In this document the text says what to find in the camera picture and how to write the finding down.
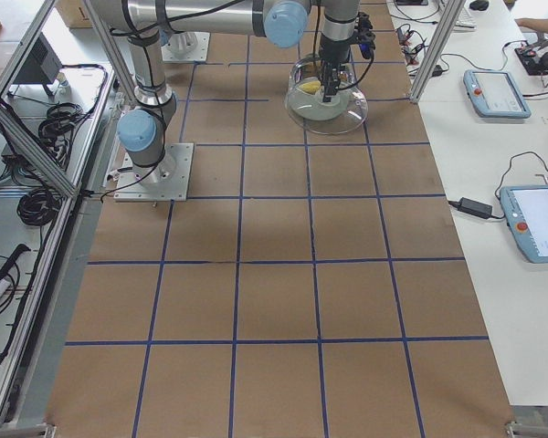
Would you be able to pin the aluminium frame post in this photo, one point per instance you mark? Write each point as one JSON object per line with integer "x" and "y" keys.
{"x": 436, "y": 45}

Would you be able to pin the person hand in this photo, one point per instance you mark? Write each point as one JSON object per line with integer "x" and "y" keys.
{"x": 535, "y": 24}

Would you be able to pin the black power adapter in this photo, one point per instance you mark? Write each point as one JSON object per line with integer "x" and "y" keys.
{"x": 474, "y": 208}

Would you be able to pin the near blue teach pendant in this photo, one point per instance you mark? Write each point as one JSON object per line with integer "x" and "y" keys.
{"x": 526, "y": 211}

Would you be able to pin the far blue teach pendant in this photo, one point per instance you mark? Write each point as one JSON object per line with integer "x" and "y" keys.
{"x": 494, "y": 94}

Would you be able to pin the blue teach pendant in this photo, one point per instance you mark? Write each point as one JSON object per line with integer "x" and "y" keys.
{"x": 526, "y": 211}
{"x": 494, "y": 94}

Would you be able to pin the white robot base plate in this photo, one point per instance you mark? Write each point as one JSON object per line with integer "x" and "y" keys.
{"x": 169, "y": 181}

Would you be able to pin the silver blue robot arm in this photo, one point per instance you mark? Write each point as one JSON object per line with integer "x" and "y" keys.
{"x": 282, "y": 23}

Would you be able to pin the yellow corn cob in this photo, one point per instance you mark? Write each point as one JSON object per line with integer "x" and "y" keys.
{"x": 310, "y": 87}

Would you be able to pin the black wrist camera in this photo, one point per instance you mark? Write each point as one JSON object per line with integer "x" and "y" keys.
{"x": 365, "y": 35}

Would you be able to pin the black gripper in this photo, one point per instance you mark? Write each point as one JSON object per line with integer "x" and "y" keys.
{"x": 334, "y": 51}

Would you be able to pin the white cooking pot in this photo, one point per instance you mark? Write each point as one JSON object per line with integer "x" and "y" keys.
{"x": 311, "y": 107}

